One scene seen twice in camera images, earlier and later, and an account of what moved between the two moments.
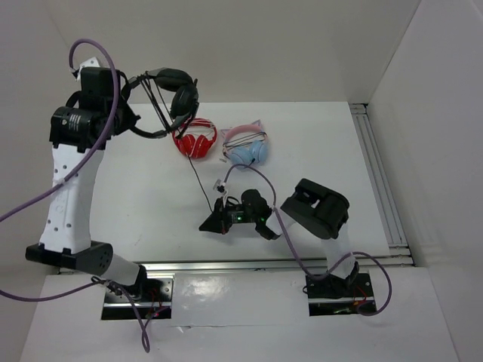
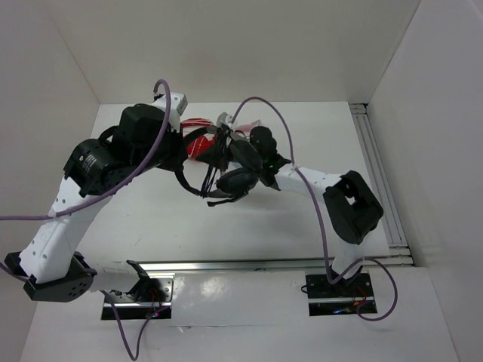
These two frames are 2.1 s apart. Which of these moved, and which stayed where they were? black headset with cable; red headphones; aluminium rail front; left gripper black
Moved: left gripper black; black headset with cable
Stayed: aluminium rail front; red headphones
